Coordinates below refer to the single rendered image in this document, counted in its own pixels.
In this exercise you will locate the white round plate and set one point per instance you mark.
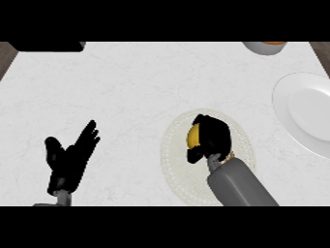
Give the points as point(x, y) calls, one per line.
point(314, 113)

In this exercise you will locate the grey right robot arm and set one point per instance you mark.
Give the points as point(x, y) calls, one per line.
point(239, 184)

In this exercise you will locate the black appliance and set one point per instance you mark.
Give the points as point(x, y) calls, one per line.
point(47, 46)

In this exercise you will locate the grey bowl with orange content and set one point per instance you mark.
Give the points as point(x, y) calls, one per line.
point(264, 47)

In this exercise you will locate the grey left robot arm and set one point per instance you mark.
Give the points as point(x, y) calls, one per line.
point(59, 198)

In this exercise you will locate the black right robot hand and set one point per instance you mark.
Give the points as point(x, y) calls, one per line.
point(214, 135)

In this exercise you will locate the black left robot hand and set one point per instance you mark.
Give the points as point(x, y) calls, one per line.
point(69, 158)

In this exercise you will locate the yellow lemon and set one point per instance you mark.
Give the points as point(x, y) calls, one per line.
point(193, 136)

